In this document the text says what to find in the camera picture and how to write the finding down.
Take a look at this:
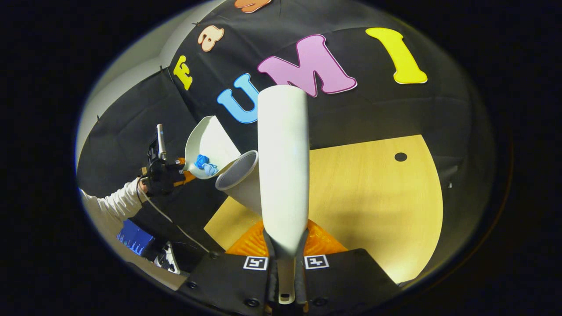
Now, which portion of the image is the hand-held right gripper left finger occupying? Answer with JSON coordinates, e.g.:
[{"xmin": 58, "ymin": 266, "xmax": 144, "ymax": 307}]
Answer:
[{"xmin": 178, "ymin": 219, "xmax": 280, "ymax": 316}]

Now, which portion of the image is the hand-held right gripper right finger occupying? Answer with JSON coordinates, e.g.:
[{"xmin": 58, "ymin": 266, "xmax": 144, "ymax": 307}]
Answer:
[{"xmin": 294, "ymin": 219, "xmax": 402, "ymax": 316}]

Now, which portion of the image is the white dustpan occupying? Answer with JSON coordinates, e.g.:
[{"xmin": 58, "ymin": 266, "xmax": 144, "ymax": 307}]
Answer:
[{"xmin": 184, "ymin": 115, "xmax": 241, "ymax": 180}]

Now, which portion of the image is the white garbage bin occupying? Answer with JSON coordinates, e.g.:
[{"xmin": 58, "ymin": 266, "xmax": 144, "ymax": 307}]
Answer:
[{"xmin": 215, "ymin": 150, "xmax": 264, "ymax": 216}]

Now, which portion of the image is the small white broom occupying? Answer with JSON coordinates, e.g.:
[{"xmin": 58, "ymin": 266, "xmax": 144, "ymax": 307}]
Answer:
[{"xmin": 257, "ymin": 85, "xmax": 310, "ymax": 305}]

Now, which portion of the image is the black and white shoe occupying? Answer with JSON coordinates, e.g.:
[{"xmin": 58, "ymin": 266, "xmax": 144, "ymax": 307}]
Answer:
[{"xmin": 154, "ymin": 241, "xmax": 180, "ymax": 275}]

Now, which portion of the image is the blue box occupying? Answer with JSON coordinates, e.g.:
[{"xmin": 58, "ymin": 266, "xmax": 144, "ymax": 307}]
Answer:
[{"xmin": 116, "ymin": 219, "xmax": 154, "ymax": 256}]

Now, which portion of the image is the black backdrop cloth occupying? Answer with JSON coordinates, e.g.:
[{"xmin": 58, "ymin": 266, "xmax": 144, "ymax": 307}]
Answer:
[{"xmin": 77, "ymin": 0, "xmax": 497, "ymax": 273}]

